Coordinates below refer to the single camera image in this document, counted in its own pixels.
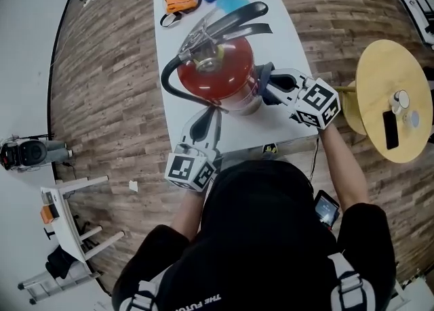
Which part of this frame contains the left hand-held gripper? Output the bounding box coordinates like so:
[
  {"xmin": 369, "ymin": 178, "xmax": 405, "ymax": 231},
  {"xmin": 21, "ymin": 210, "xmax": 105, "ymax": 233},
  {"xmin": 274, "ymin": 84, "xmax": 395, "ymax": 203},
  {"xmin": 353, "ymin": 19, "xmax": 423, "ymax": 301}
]
[{"xmin": 164, "ymin": 106, "xmax": 223, "ymax": 192}]

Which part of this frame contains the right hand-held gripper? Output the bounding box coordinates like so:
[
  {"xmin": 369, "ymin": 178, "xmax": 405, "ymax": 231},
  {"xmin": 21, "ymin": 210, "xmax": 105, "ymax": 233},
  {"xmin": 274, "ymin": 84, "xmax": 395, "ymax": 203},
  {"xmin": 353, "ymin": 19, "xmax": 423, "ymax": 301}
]
[{"xmin": 266, "ymin": 68, "xmax": 341, "ymax": 130}]

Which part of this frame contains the dark grey cloth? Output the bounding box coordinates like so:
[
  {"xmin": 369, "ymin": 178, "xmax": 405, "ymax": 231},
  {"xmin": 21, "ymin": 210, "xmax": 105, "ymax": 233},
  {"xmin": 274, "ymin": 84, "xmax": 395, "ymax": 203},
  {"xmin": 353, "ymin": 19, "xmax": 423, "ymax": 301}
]
[{"xmin": 254, "ymin": 61, "xmax": 282, "ymax": 106}]

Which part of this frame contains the red fire extinguisher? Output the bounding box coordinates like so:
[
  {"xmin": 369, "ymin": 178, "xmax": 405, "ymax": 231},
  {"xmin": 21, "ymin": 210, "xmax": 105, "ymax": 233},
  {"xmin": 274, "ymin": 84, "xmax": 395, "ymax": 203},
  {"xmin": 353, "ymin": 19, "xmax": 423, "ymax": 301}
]
[{"xmin": 161, "ymin": 1, "xmax": 273, "ymax": 117}]

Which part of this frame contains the person's right forearm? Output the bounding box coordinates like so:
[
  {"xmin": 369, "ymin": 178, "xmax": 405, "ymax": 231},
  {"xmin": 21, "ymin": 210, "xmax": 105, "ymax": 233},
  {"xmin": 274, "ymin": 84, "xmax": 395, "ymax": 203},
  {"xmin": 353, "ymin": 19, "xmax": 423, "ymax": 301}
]
[{"xmin": 318, "ymin": 123, "xmax": 370, "ymax": 207}]

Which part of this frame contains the person's left forearm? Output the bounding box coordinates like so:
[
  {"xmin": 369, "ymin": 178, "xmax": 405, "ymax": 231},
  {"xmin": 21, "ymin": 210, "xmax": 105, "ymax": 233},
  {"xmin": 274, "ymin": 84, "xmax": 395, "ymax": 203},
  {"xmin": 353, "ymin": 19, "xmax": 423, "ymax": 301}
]
[{"xmin": 169, "ymin": 189, "xmax": 204, "ymax": 239}]

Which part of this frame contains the round yellow table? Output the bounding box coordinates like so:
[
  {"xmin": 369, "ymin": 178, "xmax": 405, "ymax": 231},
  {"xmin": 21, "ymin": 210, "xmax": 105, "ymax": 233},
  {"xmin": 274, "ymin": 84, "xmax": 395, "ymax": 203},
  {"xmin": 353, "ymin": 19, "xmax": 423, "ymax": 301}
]
[{"xmin": 335, "ymin": 39, "xmax": 434, "ymax": 164}]

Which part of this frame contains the black smartphone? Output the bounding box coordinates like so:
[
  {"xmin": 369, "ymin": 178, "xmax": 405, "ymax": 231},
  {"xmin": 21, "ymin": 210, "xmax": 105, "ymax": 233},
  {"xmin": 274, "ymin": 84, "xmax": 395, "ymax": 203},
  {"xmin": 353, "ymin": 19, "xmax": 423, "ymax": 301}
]
[{"xmin": 382, "ymin": 110, "xmax": 400, "ymax": 150}]

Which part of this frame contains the white mug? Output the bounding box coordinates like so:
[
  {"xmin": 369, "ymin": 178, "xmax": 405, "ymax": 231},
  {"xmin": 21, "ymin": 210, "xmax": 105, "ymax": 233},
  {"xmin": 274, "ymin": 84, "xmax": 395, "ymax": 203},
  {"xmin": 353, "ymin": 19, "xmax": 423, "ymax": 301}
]
[{"xmin": 389, "ymin": 89, "xmax": 410, "ymax": 115}]

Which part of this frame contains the person in black t-shirt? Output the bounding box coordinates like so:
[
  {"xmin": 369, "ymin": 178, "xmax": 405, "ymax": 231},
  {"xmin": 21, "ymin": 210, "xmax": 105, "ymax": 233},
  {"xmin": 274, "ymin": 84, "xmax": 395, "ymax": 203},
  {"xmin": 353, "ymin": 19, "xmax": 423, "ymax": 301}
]
[{"xmin": 111, "ymin": 159, "xmax": 397, "ymax": 311}]

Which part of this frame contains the small white cup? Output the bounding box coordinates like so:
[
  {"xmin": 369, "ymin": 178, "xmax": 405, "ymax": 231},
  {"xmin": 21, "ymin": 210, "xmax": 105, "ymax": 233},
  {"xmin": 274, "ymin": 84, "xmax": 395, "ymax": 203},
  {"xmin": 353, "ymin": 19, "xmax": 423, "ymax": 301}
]
[{"xmin": 403, "ymin": 110, "xmax": 420, "ymax": 127}]

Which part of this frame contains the black device with screen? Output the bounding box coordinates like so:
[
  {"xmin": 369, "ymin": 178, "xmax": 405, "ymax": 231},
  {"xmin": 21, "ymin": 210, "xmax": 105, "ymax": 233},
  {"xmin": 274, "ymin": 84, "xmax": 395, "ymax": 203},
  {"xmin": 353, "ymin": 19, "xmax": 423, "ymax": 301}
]
[{"xmin": 313, "ymin": 190, "xmax": 341, "ymax": 231}]

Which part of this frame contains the black metal railing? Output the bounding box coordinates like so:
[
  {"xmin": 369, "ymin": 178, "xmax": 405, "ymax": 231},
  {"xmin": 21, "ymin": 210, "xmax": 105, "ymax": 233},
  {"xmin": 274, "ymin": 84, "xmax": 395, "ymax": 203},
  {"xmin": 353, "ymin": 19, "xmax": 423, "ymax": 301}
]
[{"xmin": 382, "ymin": 0, "xmax": 434, "ymax": 46}]

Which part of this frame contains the white side table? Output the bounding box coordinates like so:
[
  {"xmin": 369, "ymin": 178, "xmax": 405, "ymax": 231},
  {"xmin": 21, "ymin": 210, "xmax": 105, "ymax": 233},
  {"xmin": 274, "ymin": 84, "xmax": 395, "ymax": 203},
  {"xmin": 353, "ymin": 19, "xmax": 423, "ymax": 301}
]
[{"xmin": 39, "ymin": 175, "xmax": 125, "ymax": 265}]

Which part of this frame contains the orange box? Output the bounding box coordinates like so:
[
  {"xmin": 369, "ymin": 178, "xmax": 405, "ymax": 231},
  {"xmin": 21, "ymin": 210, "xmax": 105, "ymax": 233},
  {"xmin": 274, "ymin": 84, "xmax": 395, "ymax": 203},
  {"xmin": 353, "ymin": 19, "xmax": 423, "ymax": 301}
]
[{"xmin": 39, "ymin": 205, "xmax": 60, "ymax": 225}]

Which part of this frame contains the black bag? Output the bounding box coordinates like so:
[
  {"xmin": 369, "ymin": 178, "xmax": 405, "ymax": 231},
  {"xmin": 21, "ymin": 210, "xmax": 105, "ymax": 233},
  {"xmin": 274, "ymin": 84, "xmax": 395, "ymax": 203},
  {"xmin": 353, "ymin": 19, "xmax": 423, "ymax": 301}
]
[{"xmin": 45, "ymin": 247, "xmax": 77, "ymax": 280}]

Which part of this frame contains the aluminium ladder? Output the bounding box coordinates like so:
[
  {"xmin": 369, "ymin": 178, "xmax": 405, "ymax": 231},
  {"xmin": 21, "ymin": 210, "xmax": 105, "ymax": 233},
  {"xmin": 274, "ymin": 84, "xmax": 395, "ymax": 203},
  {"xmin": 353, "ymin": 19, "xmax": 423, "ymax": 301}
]
[{"xmin": 18, "ymin": 265, "xmax": 102, "ymax": 306}]

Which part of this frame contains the grey harness strap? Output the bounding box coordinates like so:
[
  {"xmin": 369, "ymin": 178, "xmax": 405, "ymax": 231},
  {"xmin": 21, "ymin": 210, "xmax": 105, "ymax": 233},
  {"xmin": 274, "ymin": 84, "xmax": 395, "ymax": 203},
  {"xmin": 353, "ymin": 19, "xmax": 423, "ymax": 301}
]
[
  {"xmin": 327, "ymin": 252, "xmax": 376, "ymax": 311},
  {"xmin": 118, "ymin": 281, "xmax": 160, "ymax": 311}
]

